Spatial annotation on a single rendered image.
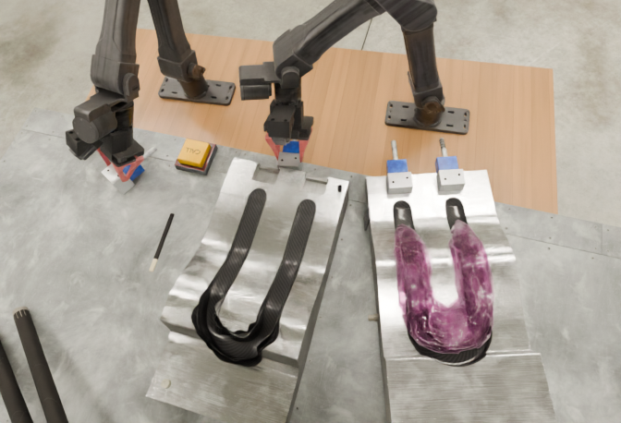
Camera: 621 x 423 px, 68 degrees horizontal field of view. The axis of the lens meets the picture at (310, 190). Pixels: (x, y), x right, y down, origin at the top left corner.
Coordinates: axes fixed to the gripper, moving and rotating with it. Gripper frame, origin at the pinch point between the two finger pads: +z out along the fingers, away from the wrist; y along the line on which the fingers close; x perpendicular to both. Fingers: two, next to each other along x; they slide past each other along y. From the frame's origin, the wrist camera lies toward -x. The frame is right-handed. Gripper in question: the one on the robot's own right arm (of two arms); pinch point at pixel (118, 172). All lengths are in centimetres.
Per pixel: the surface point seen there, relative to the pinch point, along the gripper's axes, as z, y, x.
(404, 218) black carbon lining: -17, 57, 30
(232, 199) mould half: -9.8, 27.9, 8.7
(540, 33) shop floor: -20, 29, 206
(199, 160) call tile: -6.7, 11.6, 13.3
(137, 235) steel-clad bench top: 7.3, 13.4, -3.7
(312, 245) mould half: -12, 47, 12
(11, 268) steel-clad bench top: 19.3, -1.9, -24.9
